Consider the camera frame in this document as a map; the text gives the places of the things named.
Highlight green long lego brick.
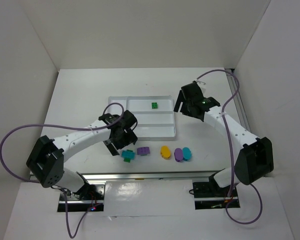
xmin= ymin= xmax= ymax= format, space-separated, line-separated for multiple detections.
xmin=123 ymin=158 xmax=131 ymax=163

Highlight teal long lego brick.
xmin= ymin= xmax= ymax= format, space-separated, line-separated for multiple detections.
xmin=121 ymin=149 xmax=136 ymax=160

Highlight purple square lego brick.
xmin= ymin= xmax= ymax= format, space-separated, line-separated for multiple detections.
xmin=136 ymin=146 xmax=151 ymax=156

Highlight white compartment tray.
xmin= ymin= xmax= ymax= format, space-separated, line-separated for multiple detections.
xmin=108 ymin=95 xmax=176 ymax=141

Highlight yellow oval lego brick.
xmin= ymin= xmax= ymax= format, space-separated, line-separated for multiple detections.
xmin=160 ymin=145 xmax=171 ymax=160

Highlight teal oval lego brick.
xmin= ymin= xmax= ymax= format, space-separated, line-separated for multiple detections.
xmin=182 ymin=147 xmax=192 ymax=162

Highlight purple oval lego brick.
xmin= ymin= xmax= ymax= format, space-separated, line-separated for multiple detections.
xmin=174 ymin=148 xmax=184 ymax=163

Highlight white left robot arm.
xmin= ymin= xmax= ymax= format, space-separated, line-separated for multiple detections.
xmin=26 ymin=110 xmax=138 ymax=199

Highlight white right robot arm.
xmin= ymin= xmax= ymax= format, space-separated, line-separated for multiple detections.
xmin=174 ymin=82 xmax=274 ymax=188

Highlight green square lego brick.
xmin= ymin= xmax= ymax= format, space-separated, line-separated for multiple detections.
xmin=151 ymin=102 xmax=158 ymax=109

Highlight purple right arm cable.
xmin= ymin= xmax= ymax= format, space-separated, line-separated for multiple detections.
xmin=196 ymin=69 xmax=263 ymax=224

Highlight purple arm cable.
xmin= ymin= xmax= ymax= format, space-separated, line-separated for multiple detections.
xmin=196 ymin=69 xmax=263 ymax=224
xmin=0 ymin=102 xmax=125 ymax=239

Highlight aluminium rail right side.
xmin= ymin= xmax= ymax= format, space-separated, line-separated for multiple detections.
xmin=226 ymin=73 xmax=251 ymax=131

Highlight aluminium rail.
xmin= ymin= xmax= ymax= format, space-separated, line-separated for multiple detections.
xmin=226 ymin=73 xmax=251 ymax=131
xmin=82 ymin=171 xmax=217 ymax=181

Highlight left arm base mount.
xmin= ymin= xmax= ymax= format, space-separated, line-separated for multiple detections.
xmin=57 ymin=181 xmax=106 ymax=213

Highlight aluminium front rail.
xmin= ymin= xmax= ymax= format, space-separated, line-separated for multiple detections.
xmin=82 ymin=171 xmax=217 ymax=181

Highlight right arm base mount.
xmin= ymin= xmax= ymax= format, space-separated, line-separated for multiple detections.
xmin=188 ymin=182 xmax=241 ymax=210

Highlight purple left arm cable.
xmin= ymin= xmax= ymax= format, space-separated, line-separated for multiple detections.
xmin=0 ymin=102 xmax=125 ymax=239

